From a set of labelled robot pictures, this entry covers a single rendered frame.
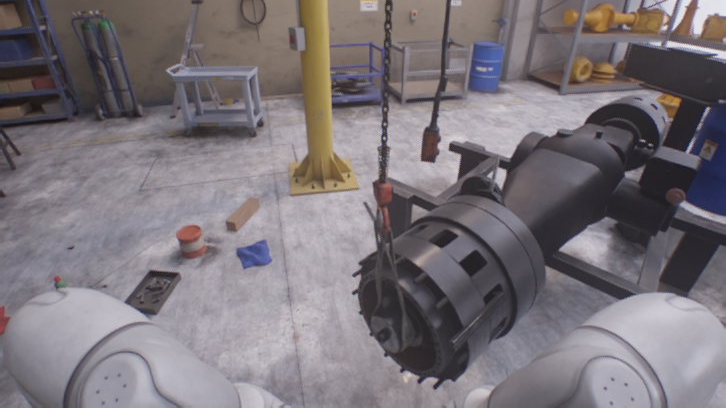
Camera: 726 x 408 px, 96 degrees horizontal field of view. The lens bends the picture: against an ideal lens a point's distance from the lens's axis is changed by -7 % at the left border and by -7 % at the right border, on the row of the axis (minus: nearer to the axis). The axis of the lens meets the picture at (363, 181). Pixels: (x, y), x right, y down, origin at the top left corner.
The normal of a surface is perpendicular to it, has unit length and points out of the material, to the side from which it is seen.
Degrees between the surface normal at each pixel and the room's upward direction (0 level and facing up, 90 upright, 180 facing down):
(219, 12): 90
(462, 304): 43
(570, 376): 53
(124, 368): 27
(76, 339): 14
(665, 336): 9
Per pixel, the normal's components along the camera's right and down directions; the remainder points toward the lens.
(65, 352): -0.02, -0.57
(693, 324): 0.17, -0.74
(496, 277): 0.48, -0.33
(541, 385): -0.89, -0.44
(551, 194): -0.34, -0.62
